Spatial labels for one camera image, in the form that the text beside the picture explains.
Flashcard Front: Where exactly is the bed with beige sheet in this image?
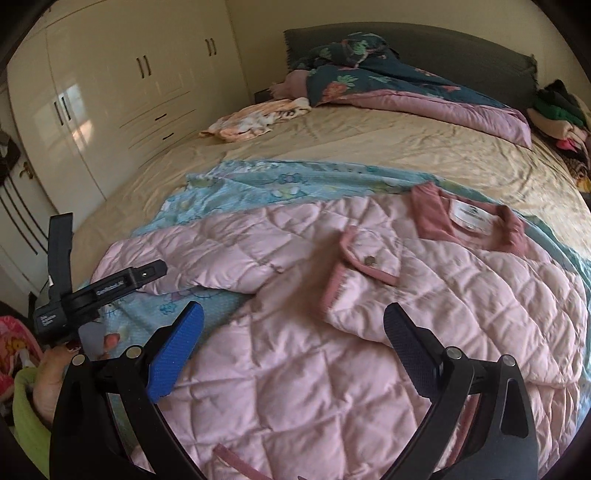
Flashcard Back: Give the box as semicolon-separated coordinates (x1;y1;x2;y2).
69;28;591;480

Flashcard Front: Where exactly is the pink quilted blanket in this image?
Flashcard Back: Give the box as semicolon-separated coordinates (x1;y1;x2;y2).
92;182;589;480

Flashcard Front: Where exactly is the person's left hand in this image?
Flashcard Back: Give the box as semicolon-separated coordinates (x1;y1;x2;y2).
30;339;90;428

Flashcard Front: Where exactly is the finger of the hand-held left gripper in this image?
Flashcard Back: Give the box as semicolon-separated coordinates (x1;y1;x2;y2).
69;259;168;319
47;212;75;301

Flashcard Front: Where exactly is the white door with dark stripes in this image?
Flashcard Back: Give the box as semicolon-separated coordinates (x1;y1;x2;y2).
0;124;58;298

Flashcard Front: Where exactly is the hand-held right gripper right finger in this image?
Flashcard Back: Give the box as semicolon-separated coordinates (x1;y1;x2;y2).
383;302;539;480

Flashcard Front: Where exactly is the pile of clothes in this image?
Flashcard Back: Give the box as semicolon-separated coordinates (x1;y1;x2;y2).
526;79;591;195

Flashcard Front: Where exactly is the dark hanging cloth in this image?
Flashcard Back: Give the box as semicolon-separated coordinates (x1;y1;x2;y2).
0;129;21;185

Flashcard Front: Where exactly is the grey bed headboard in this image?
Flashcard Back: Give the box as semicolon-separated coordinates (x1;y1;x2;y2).
283;25;539;112

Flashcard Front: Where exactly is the pink cartoon printed cloth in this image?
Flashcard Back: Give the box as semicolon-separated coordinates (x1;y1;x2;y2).
0;316;35;393

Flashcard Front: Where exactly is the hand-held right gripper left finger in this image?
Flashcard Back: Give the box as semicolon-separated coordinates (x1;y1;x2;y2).
48;301;218;480

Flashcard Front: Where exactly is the peach printed cloth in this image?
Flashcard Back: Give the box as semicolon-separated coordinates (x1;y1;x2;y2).
199;98;314;143

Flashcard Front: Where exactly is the person's left forearm green sleeve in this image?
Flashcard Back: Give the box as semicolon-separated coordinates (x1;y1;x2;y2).
11;369;52;467

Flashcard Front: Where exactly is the cream glossy wardrobe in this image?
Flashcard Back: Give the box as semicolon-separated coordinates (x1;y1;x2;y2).
7;0;250;217

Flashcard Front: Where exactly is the blue cartoon printed blanket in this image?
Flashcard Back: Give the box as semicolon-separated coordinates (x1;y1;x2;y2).
78;159;591;444

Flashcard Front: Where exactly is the teal floral quilt pink lining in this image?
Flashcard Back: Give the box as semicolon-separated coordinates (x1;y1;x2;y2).
305;31;533;149

